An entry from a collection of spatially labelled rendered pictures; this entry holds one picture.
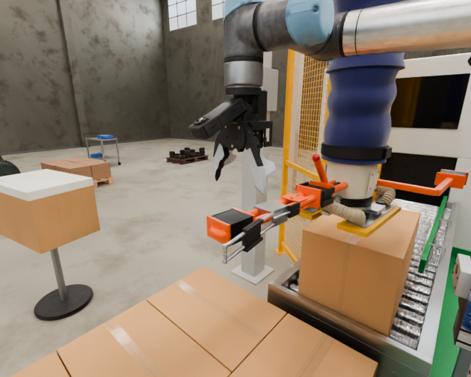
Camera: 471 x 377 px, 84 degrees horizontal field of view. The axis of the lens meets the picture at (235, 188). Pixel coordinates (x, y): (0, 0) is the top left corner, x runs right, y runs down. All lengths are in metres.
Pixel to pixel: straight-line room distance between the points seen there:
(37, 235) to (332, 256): 1.68
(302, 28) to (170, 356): 1.16
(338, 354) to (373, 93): 0.98
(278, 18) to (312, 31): 0.06
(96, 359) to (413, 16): 1.38
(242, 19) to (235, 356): 1.12
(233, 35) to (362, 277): 1.03
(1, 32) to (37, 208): 10.81
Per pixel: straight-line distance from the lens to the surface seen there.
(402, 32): 0.55
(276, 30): 0.49
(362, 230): 0.93
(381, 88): 0.98
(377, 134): 0.97
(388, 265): 1.20
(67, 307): 2.56
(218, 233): 0.56
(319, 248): 1.26
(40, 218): 2.00
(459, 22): 0.55
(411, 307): 1.68
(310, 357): 1.26
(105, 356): 1.33
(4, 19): 12.65
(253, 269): 2.51
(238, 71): 0.52
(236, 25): 0.53
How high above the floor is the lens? 1.47
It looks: 16 degrees down
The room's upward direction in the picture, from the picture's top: straight up
